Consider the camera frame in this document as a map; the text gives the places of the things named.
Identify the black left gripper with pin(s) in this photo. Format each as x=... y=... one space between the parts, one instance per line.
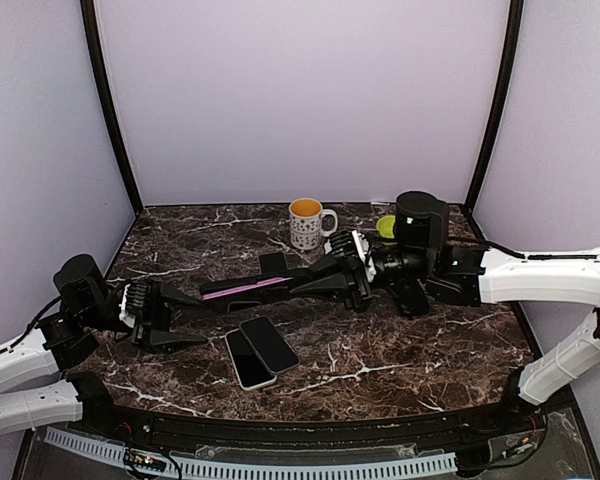
x=153 y=319

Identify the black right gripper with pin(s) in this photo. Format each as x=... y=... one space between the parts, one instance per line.
x=354 y=287

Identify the black phone dark case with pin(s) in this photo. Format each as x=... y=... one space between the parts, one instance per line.
x=229 y=296

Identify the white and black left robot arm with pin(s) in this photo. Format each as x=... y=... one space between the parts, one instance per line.
x=37 y=386

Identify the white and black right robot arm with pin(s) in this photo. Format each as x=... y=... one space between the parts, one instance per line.
x=423 y=261

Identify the black phone grey case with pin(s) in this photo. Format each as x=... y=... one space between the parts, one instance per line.
x=269 y=345

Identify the black phone white case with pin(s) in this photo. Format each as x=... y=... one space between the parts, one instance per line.
x=250 y=371

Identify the white spotted mug orange inside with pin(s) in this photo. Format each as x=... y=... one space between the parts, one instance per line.
x=310 y=223

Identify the lime green bowl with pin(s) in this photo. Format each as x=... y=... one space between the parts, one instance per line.
x=385 y=227

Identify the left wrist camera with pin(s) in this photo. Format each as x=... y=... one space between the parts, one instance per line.
x=134 y=303

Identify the black left frame post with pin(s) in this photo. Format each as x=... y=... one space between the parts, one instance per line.
x=100 y=74

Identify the black frame post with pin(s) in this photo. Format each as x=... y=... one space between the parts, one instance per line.
x=501 y=89
x=100 y=74

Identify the black right frame post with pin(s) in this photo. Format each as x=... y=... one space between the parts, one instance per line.
x=501 y=89

